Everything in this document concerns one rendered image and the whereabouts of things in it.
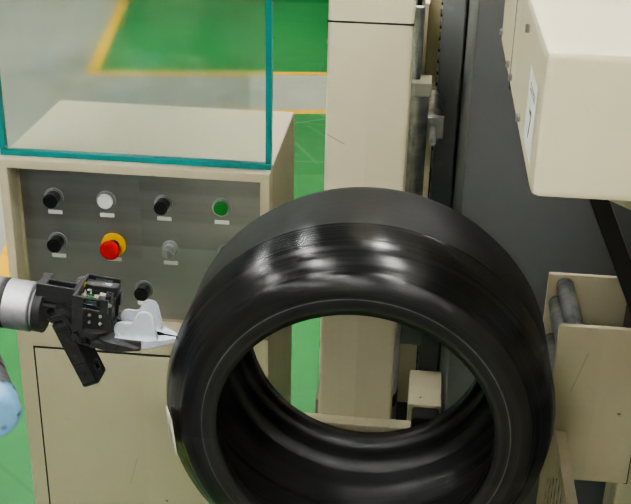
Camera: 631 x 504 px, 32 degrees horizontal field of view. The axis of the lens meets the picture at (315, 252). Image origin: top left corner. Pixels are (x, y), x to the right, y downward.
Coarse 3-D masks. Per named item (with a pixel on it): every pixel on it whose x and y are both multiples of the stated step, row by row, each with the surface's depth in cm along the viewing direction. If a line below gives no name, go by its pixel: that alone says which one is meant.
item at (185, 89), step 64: (0, 0) 207; (64, 0) 205; (128, 0) 204; (192, 0) 203; (256, 0) 201; (0, 64) 212; (64, 64) 211; (128, 64) 209; (192, 64) 208; (256, 64) 207; (0, 128) 217; (64, 128) 216; (128, 128) 215; (192, 128) 213; (256, 128) 212
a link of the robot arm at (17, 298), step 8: (16, 280) 160; (24, 280) 161; (8, 288) 158; (16, 288) 159; (24, 288) 159; (32, 288) 159; (8, 296) 158; (16, 296) 158; (24, 296) 158; (32, 296) 159; (8, 304) 158; (16, 304) 158; (24, 304) 158; (0, 312) 158; (8, 312) 158; (16, 312) 158; (24, 312) 158; (0, 320) 159; (8, 320) 158; (16, 320) 158; (24, 320) 158; (8, 328) 161; (16, 328) 160; (24, 328) 159
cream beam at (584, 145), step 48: (528, 0) 124; (576, 0) 121; (624, 0) 122; (528, 48) 119; (576, 48) 102; (624, 48) 103; (576, 96) 103; (624, 96) 103; (576, 144) 105; (624, 144) 105; (576, 192) 107; (624, 192) 107
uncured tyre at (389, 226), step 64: (320, 192) 161; (384, 192) 159; (256, 256) 148; (320, 256) 144; (384, 256) 143; (448, 256) 145; (192, 320) 151; (256, 320) 145; (448, 320) 142; (512, 320) 145; (192, 384) 151; (256, 384) 181; (512, 384) 145; (192, 448) 156; (256, 448) 181; (320, 448) 185; (384, 448) 184; (448, 448) 181; (512, 448) 149
